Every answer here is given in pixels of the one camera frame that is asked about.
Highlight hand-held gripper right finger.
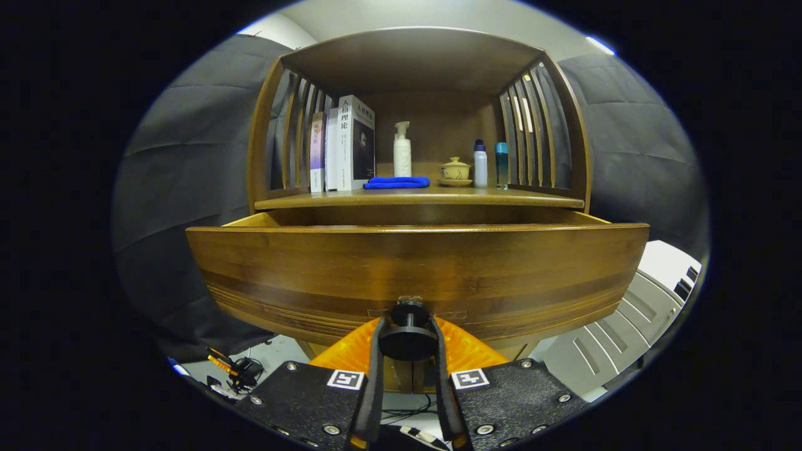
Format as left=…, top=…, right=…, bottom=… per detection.
left=427, top=316, right=591, bottom=451

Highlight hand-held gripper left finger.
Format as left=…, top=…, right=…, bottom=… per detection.
left=233, top=316, right=389, bottom=451

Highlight black round drawer knob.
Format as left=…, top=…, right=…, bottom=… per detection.
left=378, top=298, right=439, bottom=362

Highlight brown wooden drawer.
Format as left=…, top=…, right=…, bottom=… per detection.
left=186, top=210, right=650, bottom=345

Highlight white grey metal cabinet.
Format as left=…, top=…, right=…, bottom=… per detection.
left=539, top=241, right=702, bottom=402

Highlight brown wooden countertop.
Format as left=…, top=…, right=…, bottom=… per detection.
left=254, top=186, right=585, bottom=210

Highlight brown wooden cabinet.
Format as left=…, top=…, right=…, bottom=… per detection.
left=186, top=26, right=650, bottom=395

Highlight black and orange device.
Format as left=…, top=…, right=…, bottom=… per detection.
left=207, top=348, right=265, bottom=395

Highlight yellow lidded teacup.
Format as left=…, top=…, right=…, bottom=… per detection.
left=440, top=157, right=472, bottom=180

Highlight blue folded cloth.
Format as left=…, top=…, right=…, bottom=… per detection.
left=363, top=176, right=431, bottom=190

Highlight purple book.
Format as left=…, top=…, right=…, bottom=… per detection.
left=310, top=111, right=326, bottom=193

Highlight thin white book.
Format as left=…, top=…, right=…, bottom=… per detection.
left=325, top=108, right=340, bottom=192

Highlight white pump bottle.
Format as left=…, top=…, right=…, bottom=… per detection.
left=393, top=121, right=412, bottom=178

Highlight thick white portrait book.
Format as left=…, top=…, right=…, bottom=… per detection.
left=337, top=95, right=376, bottom=192

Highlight black floor cables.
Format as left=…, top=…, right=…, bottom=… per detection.
left=382, top=393, right=452, bottom=448

